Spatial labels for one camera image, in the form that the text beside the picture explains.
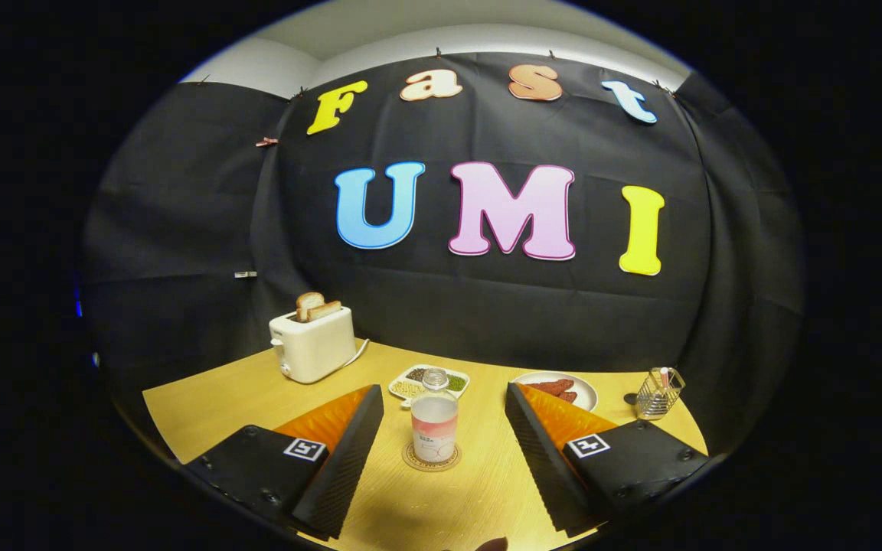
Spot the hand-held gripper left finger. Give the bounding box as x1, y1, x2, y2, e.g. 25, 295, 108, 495
181, 384, 385, 540

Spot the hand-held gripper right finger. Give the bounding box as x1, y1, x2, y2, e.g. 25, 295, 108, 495
504, 382, 711, 536

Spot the round cork coaster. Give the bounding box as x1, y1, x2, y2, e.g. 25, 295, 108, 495
401, 441, 462, 472

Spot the clear juice bottle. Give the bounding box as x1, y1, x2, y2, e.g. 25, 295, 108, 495
410, 367, 459, 465

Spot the white round plate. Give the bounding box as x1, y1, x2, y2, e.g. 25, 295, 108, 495
511, 371, 599, 412

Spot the white toaster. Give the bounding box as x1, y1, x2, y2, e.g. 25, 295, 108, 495
269, 305, 358, 385

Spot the white divided dish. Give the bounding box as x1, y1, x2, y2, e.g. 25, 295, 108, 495
388, 364, 471, 403

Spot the wooden table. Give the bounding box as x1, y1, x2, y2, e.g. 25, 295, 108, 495
142, 341, 710, 551

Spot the black backdrop cloth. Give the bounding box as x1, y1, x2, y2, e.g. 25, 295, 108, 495
77, 52, 805, 460

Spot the white toaster cable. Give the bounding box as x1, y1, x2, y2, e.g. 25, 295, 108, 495
338, 337, 371, 370

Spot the wire utensil holder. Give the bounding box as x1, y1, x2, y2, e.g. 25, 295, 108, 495
635, 367, 686, 421

